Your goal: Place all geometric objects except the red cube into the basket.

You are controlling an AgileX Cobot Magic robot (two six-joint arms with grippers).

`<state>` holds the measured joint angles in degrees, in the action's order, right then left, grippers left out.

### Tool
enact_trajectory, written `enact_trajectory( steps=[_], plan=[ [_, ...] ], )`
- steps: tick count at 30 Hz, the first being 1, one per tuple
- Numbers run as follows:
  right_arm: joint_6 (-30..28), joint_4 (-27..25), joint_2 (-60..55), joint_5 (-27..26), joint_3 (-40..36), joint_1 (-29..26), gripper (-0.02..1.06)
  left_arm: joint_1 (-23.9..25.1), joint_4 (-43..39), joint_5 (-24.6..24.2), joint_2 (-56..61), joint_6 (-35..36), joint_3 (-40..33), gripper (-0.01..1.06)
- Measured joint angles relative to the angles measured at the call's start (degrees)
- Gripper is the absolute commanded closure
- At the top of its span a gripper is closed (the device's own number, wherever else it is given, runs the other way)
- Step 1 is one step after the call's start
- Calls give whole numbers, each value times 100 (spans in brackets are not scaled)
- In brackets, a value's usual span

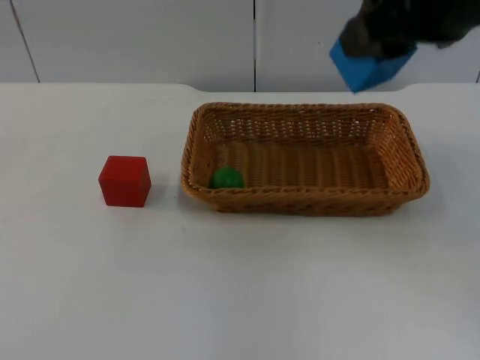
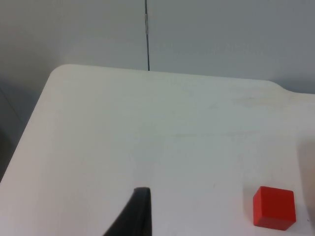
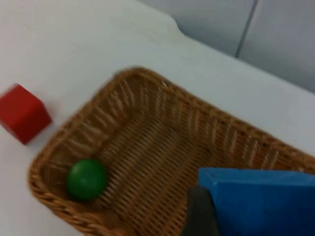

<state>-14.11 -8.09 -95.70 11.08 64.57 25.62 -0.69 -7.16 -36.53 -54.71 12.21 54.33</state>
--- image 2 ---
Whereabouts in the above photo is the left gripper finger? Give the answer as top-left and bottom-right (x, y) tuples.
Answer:
(102, 187), (153, 236)

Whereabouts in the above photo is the red cube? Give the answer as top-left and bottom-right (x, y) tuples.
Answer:
(252, 186), (297, 231)

